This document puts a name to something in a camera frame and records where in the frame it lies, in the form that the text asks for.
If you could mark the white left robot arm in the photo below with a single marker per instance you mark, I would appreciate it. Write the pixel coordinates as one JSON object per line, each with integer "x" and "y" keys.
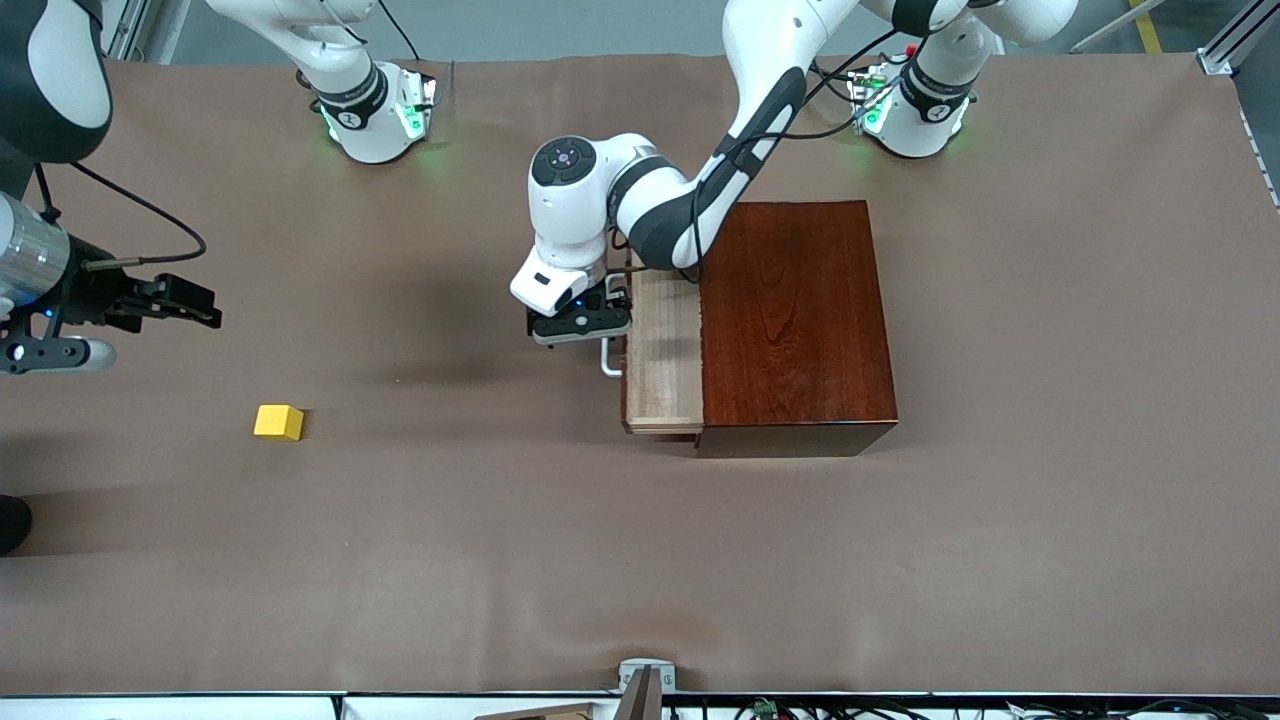
{"x": 570, "y": 215}

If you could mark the grey metal clamp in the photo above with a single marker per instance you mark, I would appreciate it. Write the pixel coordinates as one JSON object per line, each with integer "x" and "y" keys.
{"x": 645, "y": 675}

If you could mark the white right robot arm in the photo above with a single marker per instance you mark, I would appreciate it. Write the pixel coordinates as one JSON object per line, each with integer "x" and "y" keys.
{"x": 365, "y": 110}

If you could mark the brown table cover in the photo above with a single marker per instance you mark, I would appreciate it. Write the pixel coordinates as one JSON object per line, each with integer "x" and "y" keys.
{"x": 400, "y": 560}

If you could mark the aluminium frame profile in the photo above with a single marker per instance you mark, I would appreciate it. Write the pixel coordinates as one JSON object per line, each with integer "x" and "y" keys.
{"x": 1222, "y": 55}
{"x": 125, "y": 25}

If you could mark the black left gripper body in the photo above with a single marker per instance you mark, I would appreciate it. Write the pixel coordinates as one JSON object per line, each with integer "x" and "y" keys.
{"x": 617, "y": 291}

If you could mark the yellow block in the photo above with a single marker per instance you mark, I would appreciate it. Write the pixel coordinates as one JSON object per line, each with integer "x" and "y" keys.
{"x": 278, "y": 420}

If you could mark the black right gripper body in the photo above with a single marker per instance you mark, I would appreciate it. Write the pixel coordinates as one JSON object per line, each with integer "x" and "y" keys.
{"x": 92, "y": 293}

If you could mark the black round object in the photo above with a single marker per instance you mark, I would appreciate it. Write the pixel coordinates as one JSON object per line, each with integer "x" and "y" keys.
{"x": 10, "y": 525}

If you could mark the dark wooden cabinet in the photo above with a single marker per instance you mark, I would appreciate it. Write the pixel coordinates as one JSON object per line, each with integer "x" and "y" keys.
{"x": 800, "y": 320}

